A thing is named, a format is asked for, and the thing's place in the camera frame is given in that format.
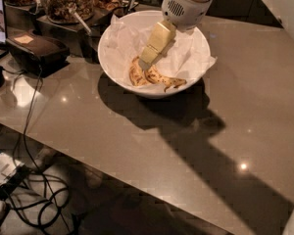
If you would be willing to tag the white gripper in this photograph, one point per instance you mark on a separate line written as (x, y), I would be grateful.
(185, 11)

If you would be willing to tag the spotted banana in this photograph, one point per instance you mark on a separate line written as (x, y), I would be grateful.
(136, 74)
(153, 76)

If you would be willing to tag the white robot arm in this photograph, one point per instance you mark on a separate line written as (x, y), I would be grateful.
(235, 127)

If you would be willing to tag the white ceramic bowl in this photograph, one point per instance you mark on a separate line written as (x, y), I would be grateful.
(121, 72)

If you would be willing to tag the white paper liner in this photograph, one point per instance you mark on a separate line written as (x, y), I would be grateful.
(192, 49)

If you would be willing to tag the white serving spoon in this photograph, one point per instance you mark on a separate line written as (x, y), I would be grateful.
(81, 21)

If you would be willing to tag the black pouch with label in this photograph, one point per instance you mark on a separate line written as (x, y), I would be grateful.
(37, 54)

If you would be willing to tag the black tray stand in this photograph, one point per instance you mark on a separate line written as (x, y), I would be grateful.
(73, 35)

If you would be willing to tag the white box on floor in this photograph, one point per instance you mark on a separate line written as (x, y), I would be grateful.
(8, 168)

